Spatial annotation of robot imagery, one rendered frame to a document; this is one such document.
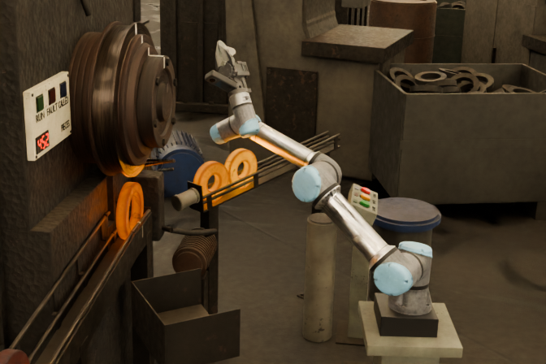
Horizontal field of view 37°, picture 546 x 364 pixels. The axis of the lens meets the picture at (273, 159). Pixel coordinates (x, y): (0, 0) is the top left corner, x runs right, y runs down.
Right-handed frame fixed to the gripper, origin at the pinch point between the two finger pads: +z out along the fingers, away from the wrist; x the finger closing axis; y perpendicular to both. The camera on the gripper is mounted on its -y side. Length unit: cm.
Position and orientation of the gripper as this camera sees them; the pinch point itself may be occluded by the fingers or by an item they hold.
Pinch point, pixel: (218, 44)
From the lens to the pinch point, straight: 301.8
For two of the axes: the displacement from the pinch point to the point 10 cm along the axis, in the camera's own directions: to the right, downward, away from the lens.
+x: 6.5, -3.4, -6.8
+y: 7.0, -0.8, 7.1
